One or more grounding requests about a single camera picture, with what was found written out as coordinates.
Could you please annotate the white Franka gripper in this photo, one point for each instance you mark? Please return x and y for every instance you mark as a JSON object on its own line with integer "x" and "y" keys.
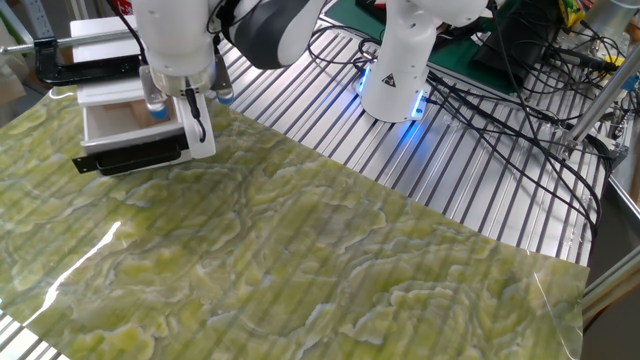
{"x": 202, "y": 150}

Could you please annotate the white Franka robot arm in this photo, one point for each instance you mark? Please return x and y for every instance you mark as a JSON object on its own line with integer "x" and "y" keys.
{"x": 170, "y": 35}

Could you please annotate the silver sensor box blue cap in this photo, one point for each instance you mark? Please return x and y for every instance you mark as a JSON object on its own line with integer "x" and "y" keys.
{"x": 222, "y": 82}
{"x": 150, "y": 92}

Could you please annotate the black C-clamp with steel screw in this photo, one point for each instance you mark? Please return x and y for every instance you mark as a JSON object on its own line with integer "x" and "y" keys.
{"x": 90, "y": 70}

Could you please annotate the green marble pattern mat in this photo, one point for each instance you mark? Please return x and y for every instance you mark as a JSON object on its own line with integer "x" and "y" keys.
{"x": 300, "y": 250}

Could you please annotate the green cutting mat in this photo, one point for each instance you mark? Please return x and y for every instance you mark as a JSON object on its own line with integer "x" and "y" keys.
{"x": 465, "y": 65}

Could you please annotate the black fabric bag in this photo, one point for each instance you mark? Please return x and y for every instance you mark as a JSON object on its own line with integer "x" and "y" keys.
{"x": 520, "y": 40}

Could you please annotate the black cylindrical plug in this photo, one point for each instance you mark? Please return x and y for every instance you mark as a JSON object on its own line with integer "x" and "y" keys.
{"x": 580, "y": 59}

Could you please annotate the yellow snack packet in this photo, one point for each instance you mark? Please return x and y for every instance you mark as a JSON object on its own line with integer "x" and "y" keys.
{"x": 572, "y": 10}

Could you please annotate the slanted aluminium frame post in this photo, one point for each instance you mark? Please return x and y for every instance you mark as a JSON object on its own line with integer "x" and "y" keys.
{"x": 600, "y": 102}

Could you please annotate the aluminium table edge rail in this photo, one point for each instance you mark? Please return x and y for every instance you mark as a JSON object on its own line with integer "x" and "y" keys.
{"x": 615, "y": 285}

